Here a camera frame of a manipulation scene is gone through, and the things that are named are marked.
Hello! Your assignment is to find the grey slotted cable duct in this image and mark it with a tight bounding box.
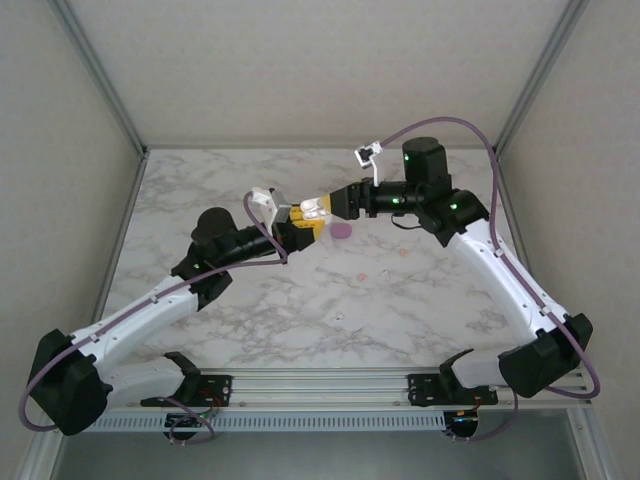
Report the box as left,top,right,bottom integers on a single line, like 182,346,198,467
64,412,447,433

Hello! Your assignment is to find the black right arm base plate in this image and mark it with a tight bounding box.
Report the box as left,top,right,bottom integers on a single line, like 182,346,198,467
407,372,500,406

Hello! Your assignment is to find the thin black right gripper cable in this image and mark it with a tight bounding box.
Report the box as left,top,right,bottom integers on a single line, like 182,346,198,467
392,212,427,230

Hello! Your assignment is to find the black controller board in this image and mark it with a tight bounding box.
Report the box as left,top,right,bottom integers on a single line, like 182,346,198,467
166,412,204,430
443,410,480,436

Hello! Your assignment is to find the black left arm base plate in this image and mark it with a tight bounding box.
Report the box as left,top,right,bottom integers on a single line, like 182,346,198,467
140,374,234,408

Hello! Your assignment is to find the wide grooved aluminium rail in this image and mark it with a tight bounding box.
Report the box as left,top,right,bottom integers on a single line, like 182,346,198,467
47,367,595,410

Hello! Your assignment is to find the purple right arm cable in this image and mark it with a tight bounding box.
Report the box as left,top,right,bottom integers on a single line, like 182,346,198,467
379,116,601,444

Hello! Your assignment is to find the aluminium frame post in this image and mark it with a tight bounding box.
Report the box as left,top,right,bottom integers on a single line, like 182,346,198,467
52,0,150,160
491,0,592,160

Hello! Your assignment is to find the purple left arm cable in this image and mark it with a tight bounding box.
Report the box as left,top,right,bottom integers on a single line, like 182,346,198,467
18,193,290,446

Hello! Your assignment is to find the aluminium panel frame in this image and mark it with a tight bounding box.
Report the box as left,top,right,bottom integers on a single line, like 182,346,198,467
19,402,624,480

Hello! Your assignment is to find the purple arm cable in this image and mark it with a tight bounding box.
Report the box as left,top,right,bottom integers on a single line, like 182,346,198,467
379,116,601,444
18,193,290,446

